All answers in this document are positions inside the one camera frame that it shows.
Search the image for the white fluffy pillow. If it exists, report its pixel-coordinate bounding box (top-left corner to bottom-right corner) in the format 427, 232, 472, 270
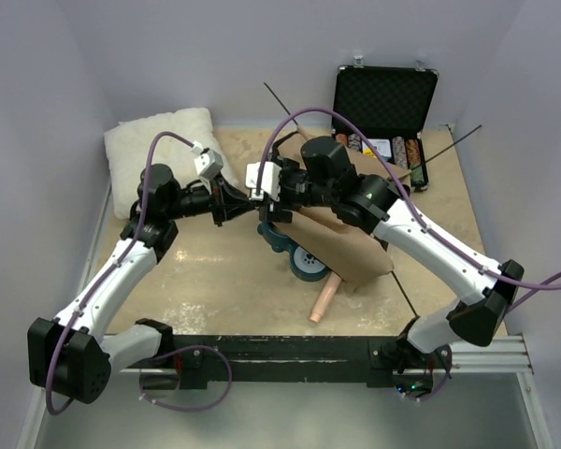
104, 108, 223, 220

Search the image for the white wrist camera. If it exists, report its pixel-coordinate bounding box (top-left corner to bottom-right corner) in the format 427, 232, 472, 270
191, 141, 223, 181
245, 161, 281, 202

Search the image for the beige plastic handle toy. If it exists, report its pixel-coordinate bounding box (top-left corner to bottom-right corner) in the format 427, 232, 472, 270
309, 272, 342, 324

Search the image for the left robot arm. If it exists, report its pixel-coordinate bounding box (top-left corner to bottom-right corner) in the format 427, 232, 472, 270
27, 164, 253, 415

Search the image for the tan fabric pet tent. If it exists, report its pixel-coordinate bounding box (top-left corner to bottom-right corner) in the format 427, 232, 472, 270
274, 128, 410, 290

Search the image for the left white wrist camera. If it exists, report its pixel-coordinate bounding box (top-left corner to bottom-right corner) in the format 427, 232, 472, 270
191, 141, 223, 181

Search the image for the teal double pet bowl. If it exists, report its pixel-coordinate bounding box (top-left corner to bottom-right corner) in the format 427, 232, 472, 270
257, 222, 330, 282

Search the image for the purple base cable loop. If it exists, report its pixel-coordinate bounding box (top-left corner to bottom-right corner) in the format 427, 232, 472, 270
138, 344, 234, 413

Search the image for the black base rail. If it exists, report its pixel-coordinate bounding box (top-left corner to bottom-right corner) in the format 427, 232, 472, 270
121, 334, 450, 389

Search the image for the aluminium frame rail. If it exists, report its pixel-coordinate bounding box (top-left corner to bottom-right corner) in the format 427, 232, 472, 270
451, 336, 533, 374

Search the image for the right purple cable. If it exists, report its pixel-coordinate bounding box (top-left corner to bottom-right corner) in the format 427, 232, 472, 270
255, 107, 561, 319

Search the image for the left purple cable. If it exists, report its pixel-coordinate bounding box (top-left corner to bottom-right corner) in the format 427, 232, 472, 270
45, 132, 202, 416

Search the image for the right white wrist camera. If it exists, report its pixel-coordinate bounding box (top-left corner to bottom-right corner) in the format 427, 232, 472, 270
245, 161, 281, 202

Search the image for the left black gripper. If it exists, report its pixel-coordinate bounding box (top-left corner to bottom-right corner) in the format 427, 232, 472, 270
165, 171, 258, 227

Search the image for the black poker chip case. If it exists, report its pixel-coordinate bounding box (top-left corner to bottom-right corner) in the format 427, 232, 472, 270
333, 65, 439, 192

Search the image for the black tent pole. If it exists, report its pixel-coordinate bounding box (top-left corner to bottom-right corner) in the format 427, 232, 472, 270
264, 82, 419, 318
405, 124, 482, 190

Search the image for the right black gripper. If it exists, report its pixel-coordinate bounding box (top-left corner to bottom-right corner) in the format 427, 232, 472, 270
260, 159, 337, 224

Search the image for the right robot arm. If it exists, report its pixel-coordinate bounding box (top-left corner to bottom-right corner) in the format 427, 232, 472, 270
245, 137, 525, 368

